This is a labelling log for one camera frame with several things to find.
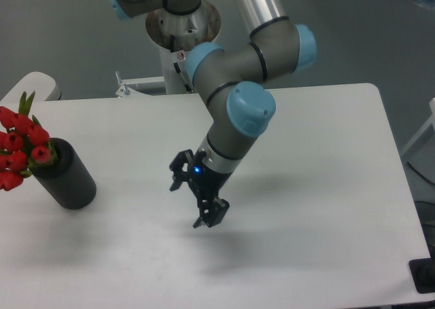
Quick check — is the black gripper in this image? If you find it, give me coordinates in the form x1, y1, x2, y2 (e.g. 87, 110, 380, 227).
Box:
169, 149, 231, 228

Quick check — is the red tulip bouquet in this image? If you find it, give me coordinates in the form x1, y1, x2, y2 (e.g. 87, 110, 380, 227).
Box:
1, 92, 59, 192

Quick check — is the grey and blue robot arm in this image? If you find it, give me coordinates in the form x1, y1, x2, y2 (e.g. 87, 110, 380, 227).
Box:
109, 0, 317, 227

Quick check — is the black ribbed cylindrical vase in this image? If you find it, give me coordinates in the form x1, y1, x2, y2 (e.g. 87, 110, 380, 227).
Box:
31, 138, 97, 210

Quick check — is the white chair back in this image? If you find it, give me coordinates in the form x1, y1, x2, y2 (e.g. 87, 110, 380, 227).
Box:
1, 71, 62, 104

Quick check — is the black device at table edge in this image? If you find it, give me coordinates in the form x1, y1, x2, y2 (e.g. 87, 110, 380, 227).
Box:
408, 258, 434, 294

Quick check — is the black cable on pedestal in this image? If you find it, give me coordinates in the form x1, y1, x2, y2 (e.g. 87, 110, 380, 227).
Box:
169, 34, 194, 94

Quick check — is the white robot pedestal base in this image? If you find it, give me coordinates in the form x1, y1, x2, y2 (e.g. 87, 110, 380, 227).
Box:
116, 0, 221, 97

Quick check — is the black cable on floor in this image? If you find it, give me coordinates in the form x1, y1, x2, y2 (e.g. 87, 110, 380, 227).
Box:
407, 162, 435, 185

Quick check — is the white frame at right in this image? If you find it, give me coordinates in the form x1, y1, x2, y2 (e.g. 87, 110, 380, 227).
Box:
400, 98, 434, 161

